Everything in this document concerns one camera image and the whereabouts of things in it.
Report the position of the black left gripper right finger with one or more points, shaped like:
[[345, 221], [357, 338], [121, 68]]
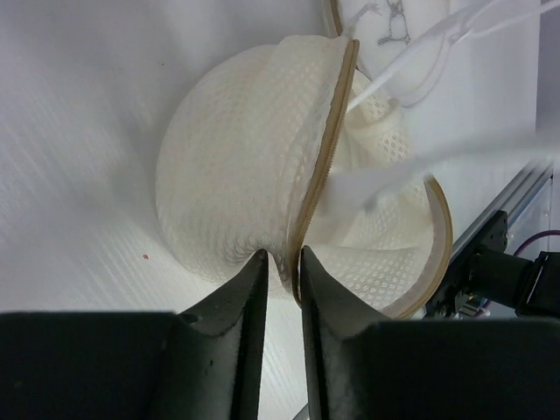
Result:
[[363, 365]]

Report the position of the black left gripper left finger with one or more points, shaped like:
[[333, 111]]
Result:
[[202, 363]]

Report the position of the white bra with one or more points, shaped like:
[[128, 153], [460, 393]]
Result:
[[465, 73]]

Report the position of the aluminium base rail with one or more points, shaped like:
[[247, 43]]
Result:
[[528, 202]]

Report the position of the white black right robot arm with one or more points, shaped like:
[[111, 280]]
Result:
[[482, 269]]

